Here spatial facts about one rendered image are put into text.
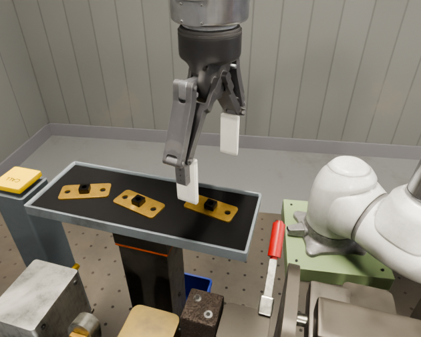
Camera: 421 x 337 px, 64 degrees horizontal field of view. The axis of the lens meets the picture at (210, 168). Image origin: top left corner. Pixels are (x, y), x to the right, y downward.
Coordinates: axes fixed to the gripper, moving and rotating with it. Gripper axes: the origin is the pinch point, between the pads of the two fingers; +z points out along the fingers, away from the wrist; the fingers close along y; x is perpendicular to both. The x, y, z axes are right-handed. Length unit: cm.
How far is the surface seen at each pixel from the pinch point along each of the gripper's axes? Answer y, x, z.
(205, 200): -1.0, -1.5, 7.6
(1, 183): 11.0, -36.6, 7.8
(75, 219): 11.9, -17.6, 7.8
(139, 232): 9.8, -6.9, 7.6
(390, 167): -227, 47, 125
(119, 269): -9, -36, 54
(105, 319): 5, -28, 54
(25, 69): -136, -239, 60
